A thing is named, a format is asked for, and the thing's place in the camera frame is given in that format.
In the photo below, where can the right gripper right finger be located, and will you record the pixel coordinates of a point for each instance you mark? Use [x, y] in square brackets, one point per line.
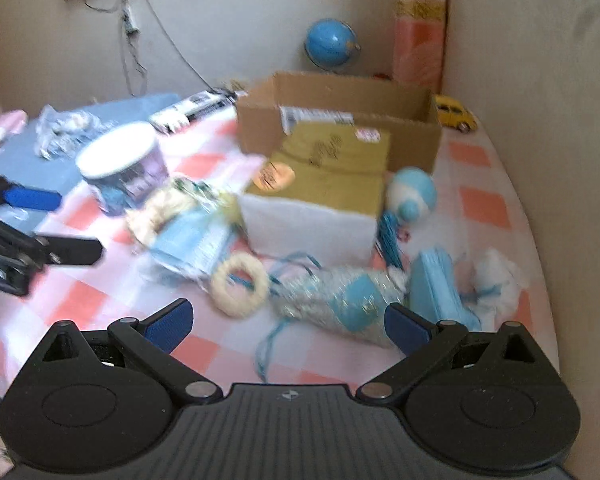
[427, 348]

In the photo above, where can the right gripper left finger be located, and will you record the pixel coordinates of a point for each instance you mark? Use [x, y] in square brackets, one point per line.
[146, 346]

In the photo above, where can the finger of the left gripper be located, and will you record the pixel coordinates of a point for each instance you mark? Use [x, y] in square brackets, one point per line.
[19, 196]
[63, 250]

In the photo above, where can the blue face mask stack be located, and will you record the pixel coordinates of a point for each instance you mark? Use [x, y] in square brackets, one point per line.
[432, 292]

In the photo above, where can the blue patterned sachet pouch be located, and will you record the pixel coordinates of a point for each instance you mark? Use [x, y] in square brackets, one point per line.
[345, 300]

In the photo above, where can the cream drawstring pouch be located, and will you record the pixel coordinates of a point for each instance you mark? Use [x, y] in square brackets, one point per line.
[180, 195]

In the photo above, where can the light blue face mask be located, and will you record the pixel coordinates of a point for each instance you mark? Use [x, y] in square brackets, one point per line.
[190, 247]

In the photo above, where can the teal tassel charm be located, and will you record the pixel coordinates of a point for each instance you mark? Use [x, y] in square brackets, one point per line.
[388, 240]

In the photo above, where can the white tissue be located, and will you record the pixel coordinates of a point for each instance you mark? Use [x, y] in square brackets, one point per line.
[493, 289]

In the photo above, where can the clear jar white lid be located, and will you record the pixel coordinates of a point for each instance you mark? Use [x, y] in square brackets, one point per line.
[123, 167]

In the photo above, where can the blue white round plush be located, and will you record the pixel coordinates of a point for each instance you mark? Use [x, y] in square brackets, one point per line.
[411, 195]

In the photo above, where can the black white pen box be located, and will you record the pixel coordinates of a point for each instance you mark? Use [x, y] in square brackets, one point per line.
[181, 115]

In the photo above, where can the gold tissue pack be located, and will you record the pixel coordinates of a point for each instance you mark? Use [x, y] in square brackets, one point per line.
[320, 193]

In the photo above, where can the open cardboard box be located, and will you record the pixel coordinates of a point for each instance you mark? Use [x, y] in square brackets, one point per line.
[270, 109]

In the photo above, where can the yellow toy car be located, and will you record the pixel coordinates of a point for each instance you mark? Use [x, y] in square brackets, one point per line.
[452, 114]

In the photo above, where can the blue desk globe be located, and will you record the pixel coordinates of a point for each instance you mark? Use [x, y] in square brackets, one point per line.
[331, 45]

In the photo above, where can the pink orange curtain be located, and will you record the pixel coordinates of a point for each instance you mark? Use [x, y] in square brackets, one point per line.
[419, 42]

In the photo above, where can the power strip on wall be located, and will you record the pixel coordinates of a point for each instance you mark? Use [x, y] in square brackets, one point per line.
[130, 26]

